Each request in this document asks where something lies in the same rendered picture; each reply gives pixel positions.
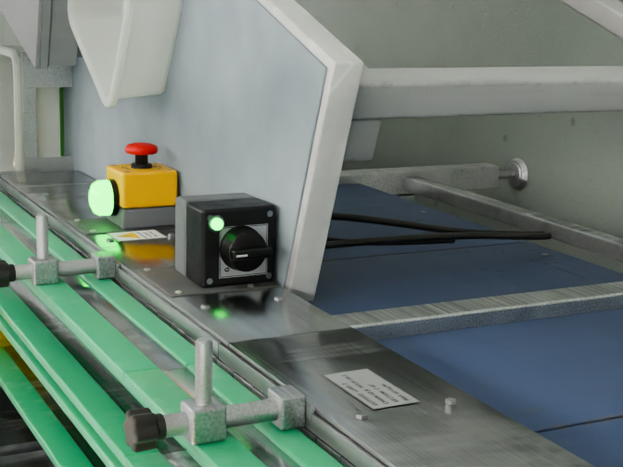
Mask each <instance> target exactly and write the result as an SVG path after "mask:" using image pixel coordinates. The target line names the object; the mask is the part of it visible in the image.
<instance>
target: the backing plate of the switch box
mask: <svg viewBox="0 0 623 467"><path fill-rule="evenodd" d="M135 271H137V272H138V273H140V274H141V275H142V276H144V277H145V278H146V279H148V281H149V282H151V283H152V284H154V285H155V286H157V287H158V288H159V289H161V290H162V291H163V292H165V293H166V294H168V295H169V296H170V297H188V296H196V295H206V294H215V293H224V292H233V291H242V290H251V289H261V288H270V287H278V286H280V284H277V283H275V282H274V281H271V282H262V283H252V284H234V285H225V286H215V287H206V288H203V287H201V286H199V285H198V284H196V283H194V282H193V281H191V280H190V279H188V278H187V277H186V276H184V275H182V274H181V273H179V272H178V271H177V270H176V269H175V266H170V267H158V268H145V269H138V270H135Z"/></svg>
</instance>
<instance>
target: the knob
mask: <svg viewBox="0 0 623 467"><path fill-rule="evenodd" d="M220 255H221V258H222V261H223V262H224V264H225V265H227V266H228V267H229V268H231V269H233V270H236V271H254V270H256V269H257V268H259V267H260V265H261V264H262V263H263V262H264V260H265V259H267V258H271V257H272V256H273V249H272V248H270V247H268V246H266V243H265V240H264V239H263V237H262V236H261V235H260V234H259V233H258V232H257V231H256V230H254V229H253V228H251V227H248V226H246V225H239V226H236V227H234V228H232V229H230V230H229V231H228V232H227V233H226V234H225V235H224V236H223V238H222V241H221V243H220Z"/></svg>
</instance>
